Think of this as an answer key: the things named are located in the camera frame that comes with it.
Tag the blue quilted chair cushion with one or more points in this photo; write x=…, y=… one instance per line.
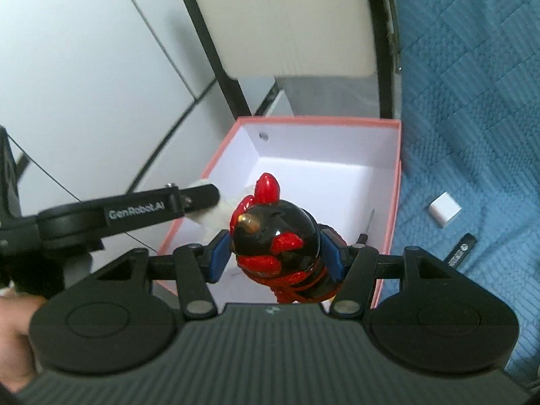
x=464, y=93

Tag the red black rooster figurine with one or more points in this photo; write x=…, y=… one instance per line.
x=278, y=223

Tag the white plush toy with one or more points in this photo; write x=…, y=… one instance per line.
x=215, y=217

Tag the white charger cube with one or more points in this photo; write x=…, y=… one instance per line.
x=445, y=210

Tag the person's left hand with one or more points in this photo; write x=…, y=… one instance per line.
x=17, y=341

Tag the white wardrobe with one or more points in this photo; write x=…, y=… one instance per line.
x=84, y=50

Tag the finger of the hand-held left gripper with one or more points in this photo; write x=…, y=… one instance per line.
x=202, y=196

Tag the pink cardboard box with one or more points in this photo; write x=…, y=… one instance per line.
x=320, y=168

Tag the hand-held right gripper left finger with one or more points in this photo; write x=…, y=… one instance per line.
x=219, y=257

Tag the black stick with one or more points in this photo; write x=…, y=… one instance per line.
x=460, y=251

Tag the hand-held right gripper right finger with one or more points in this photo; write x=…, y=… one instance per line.
x=331, y=255

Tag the beige folding chair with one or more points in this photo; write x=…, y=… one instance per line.
x=278, y=21

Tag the yellow black screwdriver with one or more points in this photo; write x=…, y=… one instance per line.
x=362, y=238

